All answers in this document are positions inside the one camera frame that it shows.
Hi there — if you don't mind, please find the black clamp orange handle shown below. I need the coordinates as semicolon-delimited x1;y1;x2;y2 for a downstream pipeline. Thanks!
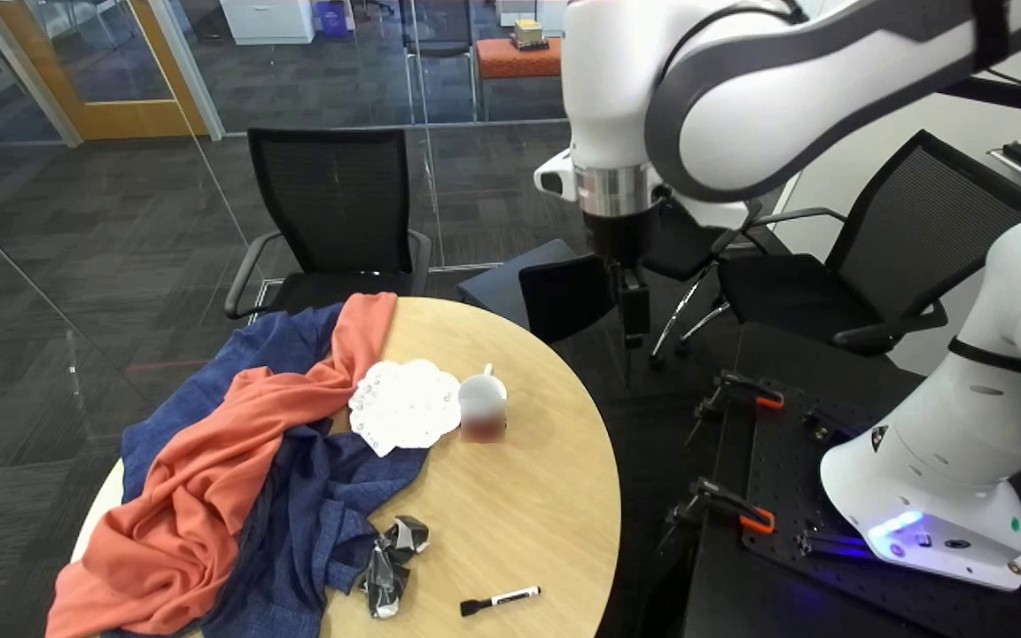
662;476;779;553
687;367;788;435

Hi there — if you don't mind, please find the black square panel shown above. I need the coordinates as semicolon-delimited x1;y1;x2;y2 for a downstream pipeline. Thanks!
518;252;620;347

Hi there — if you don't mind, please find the black mesh office chair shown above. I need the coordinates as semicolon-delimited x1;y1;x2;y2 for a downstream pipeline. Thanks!
225;123;433;323
648;128;1021;357

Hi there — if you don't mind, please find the black and white marker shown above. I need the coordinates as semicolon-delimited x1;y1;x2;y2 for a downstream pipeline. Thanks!
459;581;545;619

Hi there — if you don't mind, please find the grey-blue flat board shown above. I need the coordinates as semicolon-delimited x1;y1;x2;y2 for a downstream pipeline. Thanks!
459;239;584;331

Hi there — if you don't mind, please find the orange cloth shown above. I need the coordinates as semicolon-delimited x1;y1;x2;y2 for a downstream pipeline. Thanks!
41;290;401;638

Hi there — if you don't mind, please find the orange bench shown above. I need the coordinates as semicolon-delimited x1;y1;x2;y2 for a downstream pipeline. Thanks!
472;33;566;84

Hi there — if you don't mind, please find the wooden door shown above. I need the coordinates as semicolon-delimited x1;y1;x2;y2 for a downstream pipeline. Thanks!
0;0;213;144

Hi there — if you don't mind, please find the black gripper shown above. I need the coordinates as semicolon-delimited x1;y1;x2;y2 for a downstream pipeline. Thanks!
584;208;661;347

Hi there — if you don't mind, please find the dark blue cloth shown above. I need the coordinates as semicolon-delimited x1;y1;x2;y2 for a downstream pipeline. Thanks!
118;300;433;638

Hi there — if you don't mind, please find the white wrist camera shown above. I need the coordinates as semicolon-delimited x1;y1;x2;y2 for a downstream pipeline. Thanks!
531;150;583;203

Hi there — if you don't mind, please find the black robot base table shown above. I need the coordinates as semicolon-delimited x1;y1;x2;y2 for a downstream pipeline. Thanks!
682;323;1021;638

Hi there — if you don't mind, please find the red mug white inside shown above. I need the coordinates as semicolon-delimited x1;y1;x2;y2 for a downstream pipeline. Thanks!
455;364;512;447

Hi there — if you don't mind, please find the white cabinet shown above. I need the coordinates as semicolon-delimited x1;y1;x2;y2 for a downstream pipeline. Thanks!
221;0;319;51

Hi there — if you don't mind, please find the crumpled grey foil wrapper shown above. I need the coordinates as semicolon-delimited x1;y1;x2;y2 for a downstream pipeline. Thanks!
356;510;433;624

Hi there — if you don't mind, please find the white lace doily cloth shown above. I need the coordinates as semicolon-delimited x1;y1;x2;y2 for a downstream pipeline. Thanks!
344;354;468;460

